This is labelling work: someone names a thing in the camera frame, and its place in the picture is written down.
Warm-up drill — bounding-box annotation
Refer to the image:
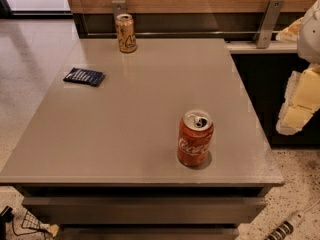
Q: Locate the black wire basket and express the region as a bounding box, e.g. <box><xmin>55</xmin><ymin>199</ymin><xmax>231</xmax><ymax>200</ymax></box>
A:
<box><xmin>21</xmin><ymin>211</ymin><xmax>49</xmax><ymax>234</ymax></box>

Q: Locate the metal wall bracket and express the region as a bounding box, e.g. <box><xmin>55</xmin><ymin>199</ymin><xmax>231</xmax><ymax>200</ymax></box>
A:
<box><xmin>112</xmin><ymin>0</ymin><xmax>127</xmax><ymax>18</ymax></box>
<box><xmin>254</xmin><ymin>0</ymin><xmax>285</xmax><ymax>49</ymax></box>

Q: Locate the white power strip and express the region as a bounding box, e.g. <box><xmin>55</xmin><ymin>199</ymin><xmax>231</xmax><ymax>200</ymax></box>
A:
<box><xmin>264</xmin><ymin>199</ymin><xmax>320</xmax><ymax>240</ymax></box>

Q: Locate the left metal wall bracket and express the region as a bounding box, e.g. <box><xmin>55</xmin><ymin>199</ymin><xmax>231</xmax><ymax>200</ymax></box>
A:
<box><xmin>112</xmin><ymin>0</ymin><xmax>127</xmax><ymax>18</ymax></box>

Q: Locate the orange soda can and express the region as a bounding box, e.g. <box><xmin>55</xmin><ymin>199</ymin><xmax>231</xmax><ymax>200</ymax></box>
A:
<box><xmin>115</xmin><ymin>13</ymin><xmax>137</xmax><ymax>53</ymax></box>

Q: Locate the dark blue snack packet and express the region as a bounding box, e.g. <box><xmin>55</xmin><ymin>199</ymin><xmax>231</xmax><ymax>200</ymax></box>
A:
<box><xmin>63</xmin><ymin>67</ymin><xmax>105</xmax><ymax>87</ymax></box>

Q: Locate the grey upper drawer front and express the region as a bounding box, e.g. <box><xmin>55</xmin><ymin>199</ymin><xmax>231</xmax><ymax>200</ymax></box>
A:
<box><xmin>23</xmin><ymin>197</ymin><xmax>266</xmax><ymax>224</ymax></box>

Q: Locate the red coke can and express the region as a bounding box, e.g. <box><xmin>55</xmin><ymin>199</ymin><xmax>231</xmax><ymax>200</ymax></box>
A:
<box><xmin>177</xmin><ymin>109</ymin><xmax>214</xmax><ymax>167</ymax></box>

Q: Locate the grey lower drawer front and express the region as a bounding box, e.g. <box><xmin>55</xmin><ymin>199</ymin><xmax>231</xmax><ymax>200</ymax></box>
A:
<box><xmin>57</xmin><ymin>227</ymin><xmax>238</xmax><ymax>240</ymax></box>

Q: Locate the black device with cable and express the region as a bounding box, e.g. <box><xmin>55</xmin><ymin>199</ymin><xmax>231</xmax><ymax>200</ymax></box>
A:
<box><xmin>0</xmin><ymin>206</ymin><xmax>14</xmax><ymax>240</ymax></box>

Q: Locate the grey drawer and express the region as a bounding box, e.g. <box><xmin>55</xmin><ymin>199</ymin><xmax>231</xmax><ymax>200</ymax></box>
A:
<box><xmin>23</xmin><ymin>197</ymin><xmax>266</xmax><ymax>224</ymax></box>
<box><xmin>57</xmin><ymin>227</ymin><xmax>238</xmax><ymax>240</ymax></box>

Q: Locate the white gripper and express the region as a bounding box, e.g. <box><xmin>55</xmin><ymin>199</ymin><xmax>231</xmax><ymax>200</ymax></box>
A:
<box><xmin>276</xmin><ymin>0</ymin><xmax>320</xmax><ymax>136</ymax></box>

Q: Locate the right metal wall bracket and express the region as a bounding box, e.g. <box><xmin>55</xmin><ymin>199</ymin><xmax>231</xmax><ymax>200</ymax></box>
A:
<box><xmin>254</xmin><ymin>0</ymin><xmax>285</xmax><ymax>49</ymax></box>

